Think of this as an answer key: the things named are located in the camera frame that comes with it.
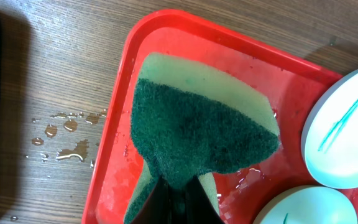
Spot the light blue plate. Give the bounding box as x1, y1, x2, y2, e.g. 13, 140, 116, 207
301, 69, 358, 189
254, 185, 357, 224

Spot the red plastic tray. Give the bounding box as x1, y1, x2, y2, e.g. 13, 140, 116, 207
82, 9, 358, 223

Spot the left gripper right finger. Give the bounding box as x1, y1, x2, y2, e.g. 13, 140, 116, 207
186, 174, 224, 224

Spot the green yellow sponge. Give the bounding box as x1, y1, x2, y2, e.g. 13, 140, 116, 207
124, 53, 280, 223

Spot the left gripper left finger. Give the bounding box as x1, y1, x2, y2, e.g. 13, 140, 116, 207
131, 177, 168, 224

